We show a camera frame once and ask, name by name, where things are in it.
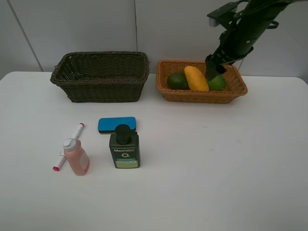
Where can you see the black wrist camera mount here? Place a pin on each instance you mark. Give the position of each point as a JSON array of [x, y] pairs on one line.
[[224, 15]]

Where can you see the light green lime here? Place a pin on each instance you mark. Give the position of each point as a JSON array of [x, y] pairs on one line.
[[217, 83]]

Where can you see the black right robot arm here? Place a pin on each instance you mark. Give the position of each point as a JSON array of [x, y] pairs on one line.
[[269, 8]]

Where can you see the yellow mango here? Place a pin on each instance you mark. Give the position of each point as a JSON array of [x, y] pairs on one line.
[[196, 80]]

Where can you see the dark green pump bottle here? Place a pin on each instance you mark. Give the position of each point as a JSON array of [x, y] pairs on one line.
[[125, 148]]

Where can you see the blue whiteboard eraser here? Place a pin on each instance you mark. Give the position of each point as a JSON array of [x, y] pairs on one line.
[[108, 125]]

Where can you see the pink lotion bottle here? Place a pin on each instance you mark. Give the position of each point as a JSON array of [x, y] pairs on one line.
[[78, 159]]

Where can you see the dark green avocado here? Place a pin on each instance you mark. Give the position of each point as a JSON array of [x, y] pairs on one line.
[[177, 81]]

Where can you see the white red-capped marker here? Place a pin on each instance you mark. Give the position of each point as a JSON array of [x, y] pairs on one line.
[[68, 144]]

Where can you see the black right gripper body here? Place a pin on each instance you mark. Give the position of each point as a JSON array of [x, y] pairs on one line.
[[239, 40]]

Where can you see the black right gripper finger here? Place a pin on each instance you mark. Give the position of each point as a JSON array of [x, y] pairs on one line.
[[220, 69], [210, 71]]

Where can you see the dark brown wicker basket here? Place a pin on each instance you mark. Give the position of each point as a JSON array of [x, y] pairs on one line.
[[102, 76]]

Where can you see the orange wicker basket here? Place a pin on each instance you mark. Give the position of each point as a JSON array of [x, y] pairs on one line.
[[234, 89]]

